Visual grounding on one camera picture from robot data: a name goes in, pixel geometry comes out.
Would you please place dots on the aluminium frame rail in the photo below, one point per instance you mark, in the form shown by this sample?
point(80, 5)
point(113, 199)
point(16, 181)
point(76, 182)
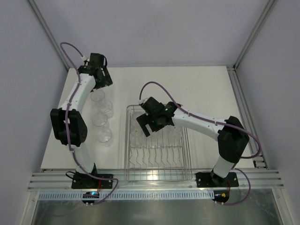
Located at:
point(172, 179)

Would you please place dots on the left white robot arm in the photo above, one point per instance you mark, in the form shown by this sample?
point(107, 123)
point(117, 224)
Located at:
point(68, 124)

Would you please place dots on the slotted cable duct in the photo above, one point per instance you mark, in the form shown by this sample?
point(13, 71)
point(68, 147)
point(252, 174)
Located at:
point(130, 195)

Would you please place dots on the controller board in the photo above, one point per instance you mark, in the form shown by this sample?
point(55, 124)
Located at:
point(220, 196)
point(89, 198)

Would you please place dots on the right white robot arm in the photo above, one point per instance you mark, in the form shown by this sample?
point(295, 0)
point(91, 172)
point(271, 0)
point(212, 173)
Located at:
point(231, 139)

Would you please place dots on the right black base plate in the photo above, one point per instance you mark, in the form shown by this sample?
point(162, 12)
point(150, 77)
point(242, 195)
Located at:
point(210, 180)

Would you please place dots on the wire dish rack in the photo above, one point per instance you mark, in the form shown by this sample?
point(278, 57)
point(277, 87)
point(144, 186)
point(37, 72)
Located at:
point(158, 151)

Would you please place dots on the left controller board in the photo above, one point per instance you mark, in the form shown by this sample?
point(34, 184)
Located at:
point(89, 198)

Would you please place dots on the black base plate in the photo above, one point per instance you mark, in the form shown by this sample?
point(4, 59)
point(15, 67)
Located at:
point(83, 181)
point(210, 180)

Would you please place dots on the right controller board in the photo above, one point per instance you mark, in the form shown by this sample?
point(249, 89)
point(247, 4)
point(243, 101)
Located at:
point(220, 196)

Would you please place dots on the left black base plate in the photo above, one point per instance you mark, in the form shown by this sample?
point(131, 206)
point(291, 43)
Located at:
point(83, 181)

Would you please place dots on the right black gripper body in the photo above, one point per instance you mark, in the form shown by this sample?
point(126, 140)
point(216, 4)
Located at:
point(145, 124)

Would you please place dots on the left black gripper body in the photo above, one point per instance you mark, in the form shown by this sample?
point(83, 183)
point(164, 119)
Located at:
point(106, 76)

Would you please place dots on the clear plastic cup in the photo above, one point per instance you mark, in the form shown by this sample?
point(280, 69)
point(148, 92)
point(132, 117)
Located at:
point(134, 117)
point(174, 132)
point(105, 136)
point(97, 96)
point(99, 119)
point(106, 107)
point(137, 136)

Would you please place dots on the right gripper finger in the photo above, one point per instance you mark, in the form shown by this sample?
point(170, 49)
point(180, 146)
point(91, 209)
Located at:
point(143, 120)
point(148, 129)

